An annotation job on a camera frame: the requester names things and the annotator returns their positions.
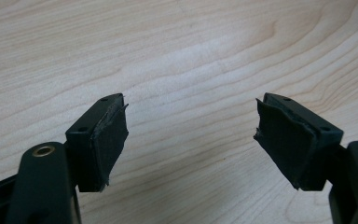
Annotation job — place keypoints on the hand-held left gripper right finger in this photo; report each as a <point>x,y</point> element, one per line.
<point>295,140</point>

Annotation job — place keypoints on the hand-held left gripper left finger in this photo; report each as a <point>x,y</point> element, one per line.
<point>87,149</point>

